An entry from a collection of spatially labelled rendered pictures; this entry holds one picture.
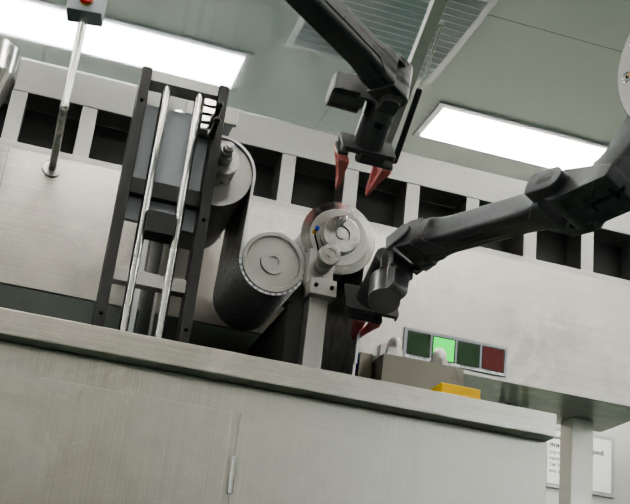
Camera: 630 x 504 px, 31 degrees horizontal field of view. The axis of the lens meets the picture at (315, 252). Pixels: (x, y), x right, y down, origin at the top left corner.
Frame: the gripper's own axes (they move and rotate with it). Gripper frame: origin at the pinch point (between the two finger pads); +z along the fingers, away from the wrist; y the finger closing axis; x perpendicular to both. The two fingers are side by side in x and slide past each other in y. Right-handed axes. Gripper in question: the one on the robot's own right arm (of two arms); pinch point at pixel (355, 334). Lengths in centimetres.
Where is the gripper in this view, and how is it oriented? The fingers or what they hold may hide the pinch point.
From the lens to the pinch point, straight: 212.0
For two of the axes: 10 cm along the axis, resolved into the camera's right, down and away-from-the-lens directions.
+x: -0.5, -6.3, 7.8
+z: -3.0, 7.5, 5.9
